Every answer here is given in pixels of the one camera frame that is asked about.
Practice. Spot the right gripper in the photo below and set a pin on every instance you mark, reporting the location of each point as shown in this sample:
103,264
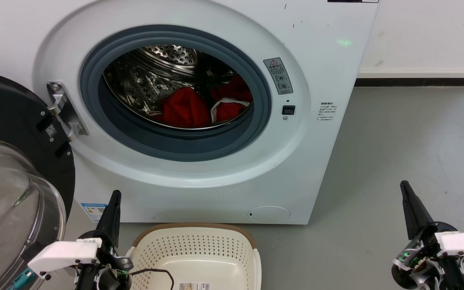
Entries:
461,243

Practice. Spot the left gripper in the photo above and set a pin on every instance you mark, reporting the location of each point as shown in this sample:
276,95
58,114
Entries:
63,253

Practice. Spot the red garment with white stripes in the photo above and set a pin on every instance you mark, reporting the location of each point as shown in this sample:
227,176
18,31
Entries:
185,108

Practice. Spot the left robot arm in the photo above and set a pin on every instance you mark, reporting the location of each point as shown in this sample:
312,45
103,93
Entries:
87,280

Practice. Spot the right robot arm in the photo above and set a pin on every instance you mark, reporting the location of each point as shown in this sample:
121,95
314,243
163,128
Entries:
457,276

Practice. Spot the cream perforated laundry basket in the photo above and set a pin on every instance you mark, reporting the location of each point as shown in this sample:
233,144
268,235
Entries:
199,249

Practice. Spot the black washer door glass bowl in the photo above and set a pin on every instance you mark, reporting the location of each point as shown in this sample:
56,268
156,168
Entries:
10,121

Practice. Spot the stainless steel washing machine drum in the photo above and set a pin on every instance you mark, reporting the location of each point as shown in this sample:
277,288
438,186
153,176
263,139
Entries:
143,80

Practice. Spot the blue energy label sticker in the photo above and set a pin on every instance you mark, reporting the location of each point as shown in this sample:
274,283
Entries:
94,211

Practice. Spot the grey rubber door gasket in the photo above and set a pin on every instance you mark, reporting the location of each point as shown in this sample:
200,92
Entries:
175,145

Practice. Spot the QR code sticker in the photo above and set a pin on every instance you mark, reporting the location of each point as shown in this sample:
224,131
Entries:
51,131

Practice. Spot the silver metal door hinge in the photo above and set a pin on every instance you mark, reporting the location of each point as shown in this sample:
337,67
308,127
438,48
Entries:
66,110

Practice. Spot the small text label sticker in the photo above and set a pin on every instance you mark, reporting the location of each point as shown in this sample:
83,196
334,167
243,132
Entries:
327,111

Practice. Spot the white and black baseboard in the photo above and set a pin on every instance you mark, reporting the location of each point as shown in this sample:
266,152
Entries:
417,77

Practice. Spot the round white filter cover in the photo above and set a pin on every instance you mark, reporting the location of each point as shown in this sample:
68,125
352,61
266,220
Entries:
269,214

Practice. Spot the black door latch socket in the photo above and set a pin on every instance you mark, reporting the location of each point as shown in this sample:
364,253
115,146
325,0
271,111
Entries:
288,110

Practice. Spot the white front-load washing machine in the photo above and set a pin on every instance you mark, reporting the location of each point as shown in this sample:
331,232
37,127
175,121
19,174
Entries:
328,60

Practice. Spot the grey warning label sticker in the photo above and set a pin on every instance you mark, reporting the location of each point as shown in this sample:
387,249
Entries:
278,75

